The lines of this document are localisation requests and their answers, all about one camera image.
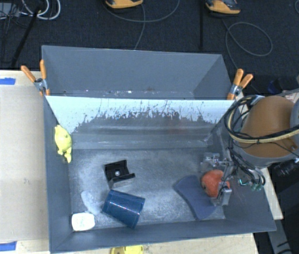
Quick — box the black angled bracket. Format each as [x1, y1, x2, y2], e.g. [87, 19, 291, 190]
[104, 159, 136, 190]

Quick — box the black cylinder on white bracket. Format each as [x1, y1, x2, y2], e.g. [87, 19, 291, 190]
[273, 158, 299, 178]

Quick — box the orange-red toy fruit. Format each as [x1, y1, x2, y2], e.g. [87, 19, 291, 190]
[201, 169, 231, 198]

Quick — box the blue cup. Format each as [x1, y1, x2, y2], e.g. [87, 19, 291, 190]
[102, 189, 146, 229]

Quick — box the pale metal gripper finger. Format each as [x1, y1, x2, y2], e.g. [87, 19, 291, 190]
[211, 187, 233, 206]
[200, 153, 220, 171]

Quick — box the yellow toy animal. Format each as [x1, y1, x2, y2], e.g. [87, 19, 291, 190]
[53, 125, 73, 164]

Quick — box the blue-grey cloth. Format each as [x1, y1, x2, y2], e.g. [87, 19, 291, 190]
[174, 175, 218, 221]

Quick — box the pale wood flat board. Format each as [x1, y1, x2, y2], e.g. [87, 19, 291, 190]
[0, 85, 50, 244]

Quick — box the grey metal bin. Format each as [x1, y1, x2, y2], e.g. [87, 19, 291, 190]
[41, 45, 277, 253]

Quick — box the white rounded block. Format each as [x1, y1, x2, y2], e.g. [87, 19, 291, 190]
[71, 212, 96, 232]

